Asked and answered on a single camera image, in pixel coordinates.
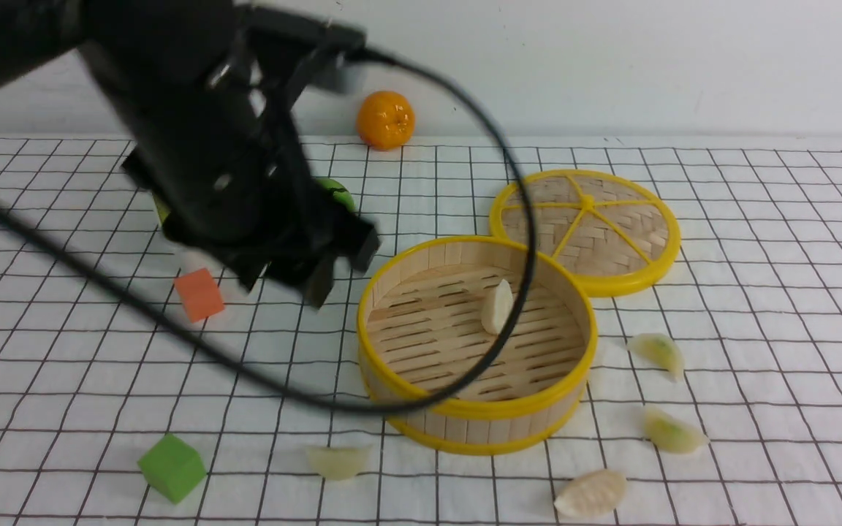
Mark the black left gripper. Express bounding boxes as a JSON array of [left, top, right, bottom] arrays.
[[123, 150, 381, 309]]

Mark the pale dumpling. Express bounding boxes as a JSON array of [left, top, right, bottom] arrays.
[[305, 446, 372, 481]]

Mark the white dumpling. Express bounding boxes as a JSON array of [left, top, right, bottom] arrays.
[[553, 469, 628, 519], [480, 279, 515, 335]]

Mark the greenish dumpling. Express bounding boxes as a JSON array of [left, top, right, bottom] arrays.
[[627, 333, 685, 383], [642, 405, 709, 455]]

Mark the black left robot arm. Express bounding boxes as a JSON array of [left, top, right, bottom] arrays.
[[0, 1, 380, 307]]

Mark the bamboo steamer tray yellow rim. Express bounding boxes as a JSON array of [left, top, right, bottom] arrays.
[[357, 236, 598, 456]]

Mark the woven bamboo steamer lid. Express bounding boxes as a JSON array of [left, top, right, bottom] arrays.
[[524, 169, 682, 297]]

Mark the orange foam cube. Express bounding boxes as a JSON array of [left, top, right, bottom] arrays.
[[173, 267, 225, 324]]

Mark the toy watermelon ball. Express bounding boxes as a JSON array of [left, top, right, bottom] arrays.
[[317, 178, 357, 213]]

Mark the green lidded white box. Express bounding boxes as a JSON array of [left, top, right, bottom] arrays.
[[150, 192, 170, 229]]

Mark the orange fruit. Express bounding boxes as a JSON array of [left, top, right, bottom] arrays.
[[355, 91, 417, 152]]

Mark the green foam cube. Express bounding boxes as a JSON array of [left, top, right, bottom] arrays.
[[137, 433, 207, 505]]

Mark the white checkered tablecloth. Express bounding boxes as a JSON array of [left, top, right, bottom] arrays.
[[0, 139, 842, 525]]

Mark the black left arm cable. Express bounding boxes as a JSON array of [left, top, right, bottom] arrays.
[[0, 45, 539, 415]]

